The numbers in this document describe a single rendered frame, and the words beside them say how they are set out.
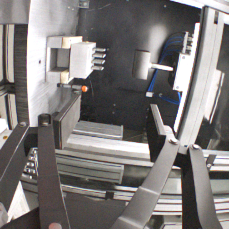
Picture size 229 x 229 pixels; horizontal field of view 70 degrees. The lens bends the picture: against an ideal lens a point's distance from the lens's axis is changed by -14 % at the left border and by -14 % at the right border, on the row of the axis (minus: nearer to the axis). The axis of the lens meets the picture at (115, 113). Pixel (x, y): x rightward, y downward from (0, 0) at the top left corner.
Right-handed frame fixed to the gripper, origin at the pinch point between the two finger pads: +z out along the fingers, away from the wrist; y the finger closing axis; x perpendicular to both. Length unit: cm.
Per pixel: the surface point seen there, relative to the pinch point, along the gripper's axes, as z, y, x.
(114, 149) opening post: 21.5, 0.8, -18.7
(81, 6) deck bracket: 64, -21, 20
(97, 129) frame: 41.1, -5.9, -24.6
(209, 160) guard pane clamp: 21.3, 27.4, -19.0
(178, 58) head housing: 39.0, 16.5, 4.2
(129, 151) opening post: 21.5, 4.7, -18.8
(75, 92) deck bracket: 64, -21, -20
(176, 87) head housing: 37.5, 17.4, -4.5
